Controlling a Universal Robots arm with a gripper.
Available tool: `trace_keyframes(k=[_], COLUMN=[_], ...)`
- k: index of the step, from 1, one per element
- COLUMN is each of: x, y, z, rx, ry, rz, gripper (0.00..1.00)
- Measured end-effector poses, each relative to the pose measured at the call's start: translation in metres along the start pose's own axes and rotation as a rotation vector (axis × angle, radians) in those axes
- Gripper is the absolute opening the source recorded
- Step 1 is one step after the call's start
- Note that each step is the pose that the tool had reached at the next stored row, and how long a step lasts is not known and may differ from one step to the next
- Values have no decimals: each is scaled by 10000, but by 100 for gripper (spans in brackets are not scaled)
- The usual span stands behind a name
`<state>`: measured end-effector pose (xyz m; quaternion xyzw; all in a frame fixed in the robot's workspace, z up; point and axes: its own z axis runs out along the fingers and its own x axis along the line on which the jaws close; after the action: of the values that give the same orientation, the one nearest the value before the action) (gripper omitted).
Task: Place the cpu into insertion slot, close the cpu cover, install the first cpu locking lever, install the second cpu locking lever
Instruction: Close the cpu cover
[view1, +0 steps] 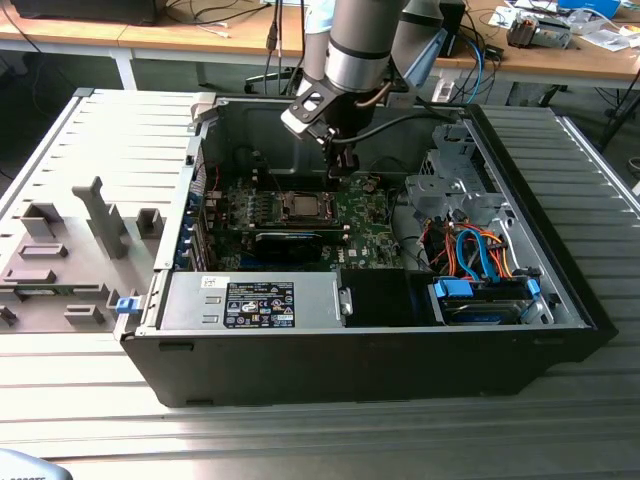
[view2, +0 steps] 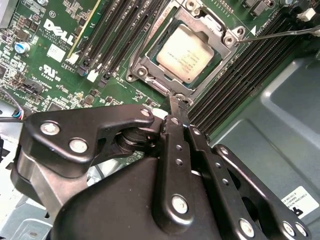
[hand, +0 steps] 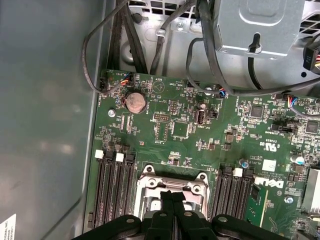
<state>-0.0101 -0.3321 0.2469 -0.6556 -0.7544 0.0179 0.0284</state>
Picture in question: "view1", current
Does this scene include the silver metal drive cage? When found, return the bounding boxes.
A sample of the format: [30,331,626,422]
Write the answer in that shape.
[403,122,507,227]

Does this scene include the grey metal device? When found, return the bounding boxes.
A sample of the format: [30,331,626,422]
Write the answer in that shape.
[505,12,575,51]

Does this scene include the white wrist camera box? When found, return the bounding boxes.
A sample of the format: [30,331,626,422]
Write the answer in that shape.
[279,79,337,146]

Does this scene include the CPU socket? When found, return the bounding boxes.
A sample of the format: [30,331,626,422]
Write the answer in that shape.
[279,189,344,227]

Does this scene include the wooden desk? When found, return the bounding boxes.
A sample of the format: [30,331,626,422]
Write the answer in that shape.
[0,0,309,91]
[432,0,640,109]

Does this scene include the copper coloured cable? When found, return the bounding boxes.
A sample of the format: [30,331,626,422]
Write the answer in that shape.
[353,81,395,110]

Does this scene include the small white box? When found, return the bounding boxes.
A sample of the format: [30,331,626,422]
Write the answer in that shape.
[431,78,457,105]

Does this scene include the silver power supply box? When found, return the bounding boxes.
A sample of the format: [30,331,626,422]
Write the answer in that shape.
[155,272,354,332]

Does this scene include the metal socket cover frame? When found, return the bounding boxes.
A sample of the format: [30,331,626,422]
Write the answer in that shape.
[282,190,342,226]

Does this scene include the grey parts rack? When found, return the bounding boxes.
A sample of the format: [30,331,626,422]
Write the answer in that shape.
[0,174,169,335]

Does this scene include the black round cable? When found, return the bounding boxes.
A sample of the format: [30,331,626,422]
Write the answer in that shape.
[389,187,436,266]

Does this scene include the blue box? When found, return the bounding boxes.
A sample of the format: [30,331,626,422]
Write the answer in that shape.
[557,0,622,19]

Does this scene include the white papers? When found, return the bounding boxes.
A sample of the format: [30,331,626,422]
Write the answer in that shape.
[574,19,640,54]

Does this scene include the blue flat data wire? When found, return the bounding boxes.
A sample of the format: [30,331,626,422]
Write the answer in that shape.
[472,228,502,286]
[455,225,484,282]

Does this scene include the silver CPU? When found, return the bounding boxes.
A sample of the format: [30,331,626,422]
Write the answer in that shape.
[293,197,324,219]

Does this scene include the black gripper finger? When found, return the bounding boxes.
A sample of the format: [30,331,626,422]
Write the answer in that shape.
[326,142,362,182]

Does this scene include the thick black camera cable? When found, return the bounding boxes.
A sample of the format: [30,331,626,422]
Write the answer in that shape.
[329,112,459,146]

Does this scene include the hard disk in blue carrier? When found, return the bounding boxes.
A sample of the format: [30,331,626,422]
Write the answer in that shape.
[427,277,545,327]

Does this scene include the green motherboard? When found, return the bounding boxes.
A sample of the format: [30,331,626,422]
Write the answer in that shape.
[202,169,405,274]

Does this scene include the thin red wire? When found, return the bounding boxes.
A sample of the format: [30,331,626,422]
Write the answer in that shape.
[195,162,224,197]

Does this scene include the green RAM stick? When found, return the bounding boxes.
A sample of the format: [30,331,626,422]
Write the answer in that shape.
[13,284,101,297]

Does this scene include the blue hanging cable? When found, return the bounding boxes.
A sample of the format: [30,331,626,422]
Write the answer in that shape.
[467,39,491,104]

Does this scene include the black box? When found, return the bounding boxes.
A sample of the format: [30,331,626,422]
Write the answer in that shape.
[8,0,162,27]

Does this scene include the pale blue teach pendant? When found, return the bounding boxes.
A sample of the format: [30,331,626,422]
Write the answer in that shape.
[0,447,69,480]

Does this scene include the orange power wire bundle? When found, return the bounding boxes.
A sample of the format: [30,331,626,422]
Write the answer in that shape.
[427,222,519,281]

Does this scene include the black PC case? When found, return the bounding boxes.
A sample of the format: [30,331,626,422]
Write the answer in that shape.
[118,92,619,409]

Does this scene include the black plastic shroud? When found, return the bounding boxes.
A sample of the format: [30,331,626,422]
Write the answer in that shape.
[338,268,437,329]

